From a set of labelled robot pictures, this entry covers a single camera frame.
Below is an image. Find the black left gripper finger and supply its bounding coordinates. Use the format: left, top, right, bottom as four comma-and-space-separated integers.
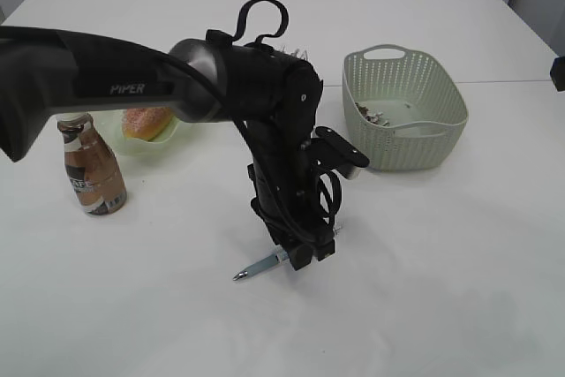
286, 242, 314, 271
315, 238, 335, 261

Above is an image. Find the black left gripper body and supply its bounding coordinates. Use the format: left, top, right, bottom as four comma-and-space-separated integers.
247, 163, 340, 258

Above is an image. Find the blue grey pen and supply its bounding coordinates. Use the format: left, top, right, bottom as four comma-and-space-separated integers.
232, 245, 290, 283

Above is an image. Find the sugared bread roll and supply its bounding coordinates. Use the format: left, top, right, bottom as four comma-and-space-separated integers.
122, 107, 174, 141

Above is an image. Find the brown coffee drink bottle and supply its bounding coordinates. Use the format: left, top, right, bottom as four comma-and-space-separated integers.
56, 112, 127, 215

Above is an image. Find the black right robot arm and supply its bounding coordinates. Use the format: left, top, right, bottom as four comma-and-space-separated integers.
550, 57, 565, 92

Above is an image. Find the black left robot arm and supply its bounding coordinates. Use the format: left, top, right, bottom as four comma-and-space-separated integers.
1, 26, 346, 269

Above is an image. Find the black square pen holder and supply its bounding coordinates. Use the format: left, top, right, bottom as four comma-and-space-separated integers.
278, 45, 308, 61

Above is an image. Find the green plastic woven basket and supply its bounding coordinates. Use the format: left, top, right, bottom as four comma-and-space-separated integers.
342, 44, 469, 171

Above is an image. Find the wavy green glass plate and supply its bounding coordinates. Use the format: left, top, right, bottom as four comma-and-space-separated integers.
92, 108, 192, 155

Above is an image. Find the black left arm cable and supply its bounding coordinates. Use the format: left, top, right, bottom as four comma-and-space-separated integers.
167, 0, 343, 241

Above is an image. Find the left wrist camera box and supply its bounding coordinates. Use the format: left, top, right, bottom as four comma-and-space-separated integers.
311, 126, 370, 180

